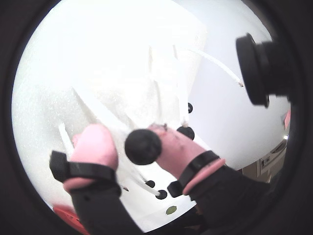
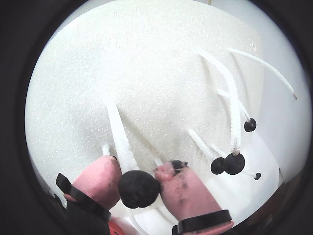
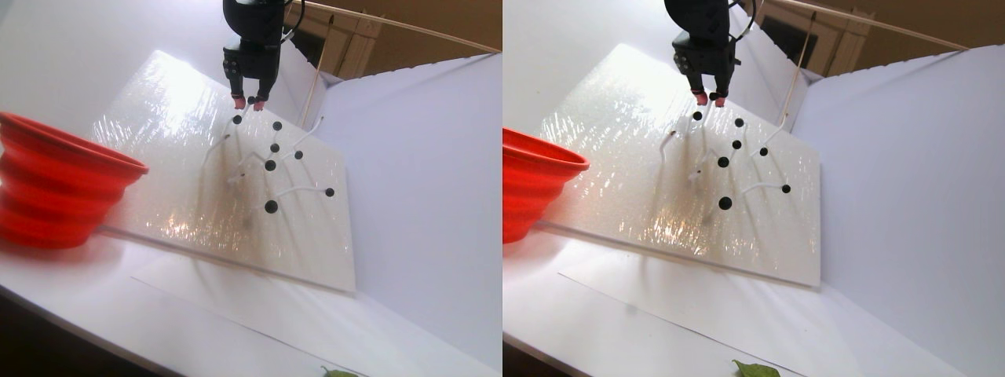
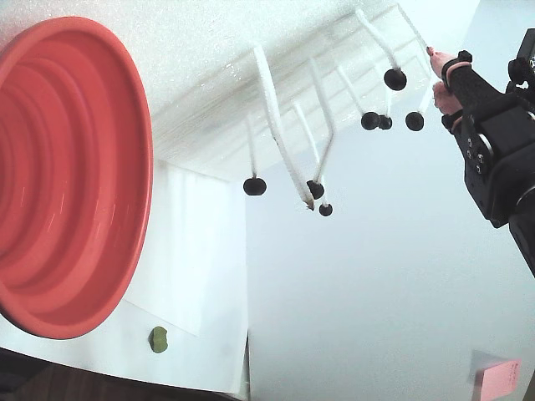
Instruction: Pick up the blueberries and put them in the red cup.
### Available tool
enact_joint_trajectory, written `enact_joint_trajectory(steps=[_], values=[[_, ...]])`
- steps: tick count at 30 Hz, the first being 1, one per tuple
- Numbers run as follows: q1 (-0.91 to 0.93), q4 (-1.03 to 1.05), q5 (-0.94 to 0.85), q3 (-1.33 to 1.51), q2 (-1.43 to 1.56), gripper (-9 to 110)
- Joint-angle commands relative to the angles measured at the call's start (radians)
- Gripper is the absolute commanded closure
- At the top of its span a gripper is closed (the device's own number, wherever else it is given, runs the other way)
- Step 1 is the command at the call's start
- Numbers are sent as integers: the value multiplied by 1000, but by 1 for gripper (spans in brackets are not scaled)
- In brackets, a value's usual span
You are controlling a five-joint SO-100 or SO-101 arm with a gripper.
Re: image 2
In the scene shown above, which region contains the red collapsible silicone cup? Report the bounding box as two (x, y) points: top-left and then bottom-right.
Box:
(108, 219), (127, 235)

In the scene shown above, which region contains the pink tipped gripper finger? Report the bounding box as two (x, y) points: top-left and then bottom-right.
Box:
(154, 160), (235, 235)
(55, 155), (123, 235)

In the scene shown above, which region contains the white foam board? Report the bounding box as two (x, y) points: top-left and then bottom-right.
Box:
(25, 3), (268, 216)

